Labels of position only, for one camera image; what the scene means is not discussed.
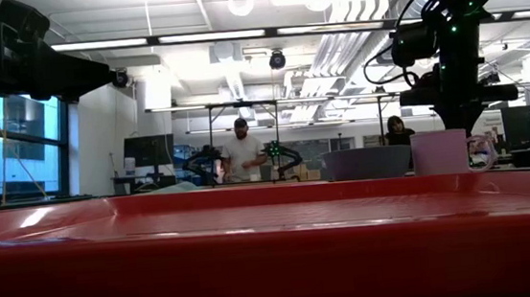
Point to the black wall security camera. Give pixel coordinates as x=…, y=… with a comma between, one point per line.
x=120, y=78

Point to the blue bowl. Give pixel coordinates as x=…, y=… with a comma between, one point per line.
x=367, y=163

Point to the red plastic tray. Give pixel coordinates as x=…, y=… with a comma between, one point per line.
x=275, y=263

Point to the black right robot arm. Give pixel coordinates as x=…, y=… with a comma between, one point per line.
x=457, y=40

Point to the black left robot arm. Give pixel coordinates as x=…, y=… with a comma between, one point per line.
x=21, y=59

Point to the pink plastic mug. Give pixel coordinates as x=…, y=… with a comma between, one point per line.
x=438, y=152

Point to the background black robot arm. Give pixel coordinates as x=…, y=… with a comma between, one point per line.
x=290, y=156
x=198, y=160

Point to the overhead light bar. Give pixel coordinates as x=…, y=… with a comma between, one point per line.
x=212, y=36

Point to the large window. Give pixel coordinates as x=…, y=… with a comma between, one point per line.
x=21, y=165

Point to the background black frame stand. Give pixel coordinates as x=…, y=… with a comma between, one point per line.
x=242, y=104

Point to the seated person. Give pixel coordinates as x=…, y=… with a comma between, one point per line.
x=398, y=137

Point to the white container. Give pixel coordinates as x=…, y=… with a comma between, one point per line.
x=130, y=166

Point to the black ceiling dome camera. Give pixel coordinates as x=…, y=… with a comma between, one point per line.
x=277, y=61

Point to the standing person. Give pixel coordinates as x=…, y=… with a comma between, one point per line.
x=244, y=155

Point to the cardboard boxes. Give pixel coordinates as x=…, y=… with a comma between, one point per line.
x=308, y=172

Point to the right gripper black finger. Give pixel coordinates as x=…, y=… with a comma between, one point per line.
x=450, y=115
x=470, y=113

